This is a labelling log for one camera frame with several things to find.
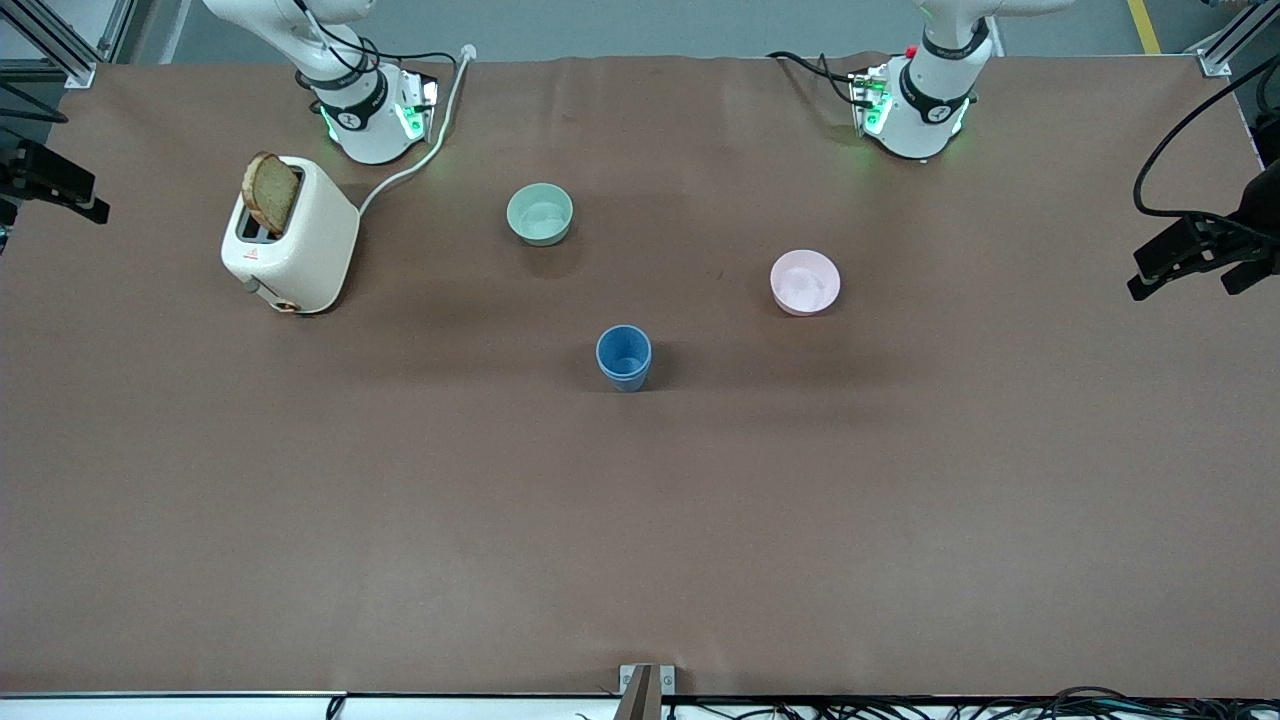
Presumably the brown bread slice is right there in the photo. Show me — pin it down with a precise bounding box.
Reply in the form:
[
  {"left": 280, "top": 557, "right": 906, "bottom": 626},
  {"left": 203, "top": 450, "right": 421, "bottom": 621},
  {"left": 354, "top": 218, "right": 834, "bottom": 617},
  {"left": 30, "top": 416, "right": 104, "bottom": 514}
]
[{"left": 242, "top": 151, "right": 301, "bottom": 238}]

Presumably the cream white toaster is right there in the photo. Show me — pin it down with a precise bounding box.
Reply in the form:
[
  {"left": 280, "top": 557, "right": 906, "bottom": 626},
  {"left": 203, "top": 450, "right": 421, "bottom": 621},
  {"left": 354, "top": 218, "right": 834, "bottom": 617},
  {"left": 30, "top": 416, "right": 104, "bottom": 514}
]
[{"left": 221, "top": 155, "right": 361, "bottom": 316}]

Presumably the pink bowl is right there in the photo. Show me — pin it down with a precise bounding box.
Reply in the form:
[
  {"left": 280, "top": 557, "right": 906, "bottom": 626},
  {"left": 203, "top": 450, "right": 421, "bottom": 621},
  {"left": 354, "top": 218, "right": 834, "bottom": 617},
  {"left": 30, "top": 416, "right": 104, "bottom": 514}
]
[{"left": 770, "top": 249, "right": 842, "bottom": 317}]

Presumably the green bowl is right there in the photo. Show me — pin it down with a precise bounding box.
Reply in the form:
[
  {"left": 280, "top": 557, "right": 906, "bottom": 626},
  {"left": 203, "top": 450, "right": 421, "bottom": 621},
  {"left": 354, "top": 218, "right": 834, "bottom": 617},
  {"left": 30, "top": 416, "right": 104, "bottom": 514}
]
[{"left": 505, "top": 183, "right": 575, "bottom": 247}]

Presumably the brown table mat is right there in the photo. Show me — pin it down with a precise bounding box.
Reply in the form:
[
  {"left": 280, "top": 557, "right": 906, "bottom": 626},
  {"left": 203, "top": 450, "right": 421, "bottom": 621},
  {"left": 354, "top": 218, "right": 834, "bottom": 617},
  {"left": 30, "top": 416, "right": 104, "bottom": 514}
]
[{"left": 0, "top": 55, "right": 1280, "bottom": 699}]

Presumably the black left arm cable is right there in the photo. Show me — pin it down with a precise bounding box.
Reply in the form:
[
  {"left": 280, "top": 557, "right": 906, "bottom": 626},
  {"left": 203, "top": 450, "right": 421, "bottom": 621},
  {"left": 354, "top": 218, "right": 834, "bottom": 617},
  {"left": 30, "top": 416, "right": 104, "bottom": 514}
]
[{"left": 1132, "top": 50, "right": 1280, "bottom": 239}]

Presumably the aluminium frame profile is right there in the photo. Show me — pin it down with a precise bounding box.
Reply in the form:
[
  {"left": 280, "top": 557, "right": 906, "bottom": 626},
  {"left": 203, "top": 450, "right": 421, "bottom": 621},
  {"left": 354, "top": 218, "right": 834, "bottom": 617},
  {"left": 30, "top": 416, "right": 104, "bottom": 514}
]
[
  {"left": 1195, "top": 0, "right": 1280, "bottom": 78},
  {"left": 0, "top": 0, "right": 136, "bottom": 89}
]

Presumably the white toaster power cable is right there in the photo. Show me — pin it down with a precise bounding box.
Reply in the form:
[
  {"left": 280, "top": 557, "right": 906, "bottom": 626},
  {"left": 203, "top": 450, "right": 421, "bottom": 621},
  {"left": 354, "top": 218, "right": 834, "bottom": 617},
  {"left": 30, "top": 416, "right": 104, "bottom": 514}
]
[{"left": 357, "top": 45, "right": 476, "bottom": 217}]

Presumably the black right base cable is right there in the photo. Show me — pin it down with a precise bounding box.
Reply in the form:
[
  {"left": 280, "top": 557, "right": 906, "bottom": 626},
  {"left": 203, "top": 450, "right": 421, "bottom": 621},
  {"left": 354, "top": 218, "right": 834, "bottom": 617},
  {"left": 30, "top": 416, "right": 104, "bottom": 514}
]
[{"left": 372, "top": 48, "right": 457, "bottom": 73}]

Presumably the black base cable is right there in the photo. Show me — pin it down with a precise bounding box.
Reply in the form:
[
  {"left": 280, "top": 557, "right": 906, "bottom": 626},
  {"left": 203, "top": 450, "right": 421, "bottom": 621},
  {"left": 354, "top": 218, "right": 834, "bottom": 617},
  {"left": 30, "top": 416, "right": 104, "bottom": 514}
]
[
  {"left": 768, "top": 50, "right": 863, "bottom": 109},
  {"left": 372, "top": 48, "right": 457, "bottom": 73}
]

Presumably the black left base cable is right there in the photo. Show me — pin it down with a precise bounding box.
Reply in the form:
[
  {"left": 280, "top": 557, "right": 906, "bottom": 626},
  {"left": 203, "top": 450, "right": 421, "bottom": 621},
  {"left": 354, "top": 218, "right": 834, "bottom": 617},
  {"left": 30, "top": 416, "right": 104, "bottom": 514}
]
[{"left": 768, "top": 50, "right": 863, "bottom": 109}]

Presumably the black cable bundle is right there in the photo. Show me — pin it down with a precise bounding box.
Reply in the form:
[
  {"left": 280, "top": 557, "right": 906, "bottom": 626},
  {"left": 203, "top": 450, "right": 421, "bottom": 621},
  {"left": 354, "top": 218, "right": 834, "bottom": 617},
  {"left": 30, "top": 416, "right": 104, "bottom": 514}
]
[{"left": 660, "top": 685, "right": 1280, "bottom": 720}]

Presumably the metal bracket with brown post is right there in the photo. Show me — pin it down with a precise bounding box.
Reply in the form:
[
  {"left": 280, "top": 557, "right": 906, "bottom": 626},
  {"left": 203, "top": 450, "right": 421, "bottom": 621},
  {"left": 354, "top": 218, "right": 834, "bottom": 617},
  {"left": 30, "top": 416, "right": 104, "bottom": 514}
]
[{"left": 615, "top": 664, "right": 676, "bottom": 720}]

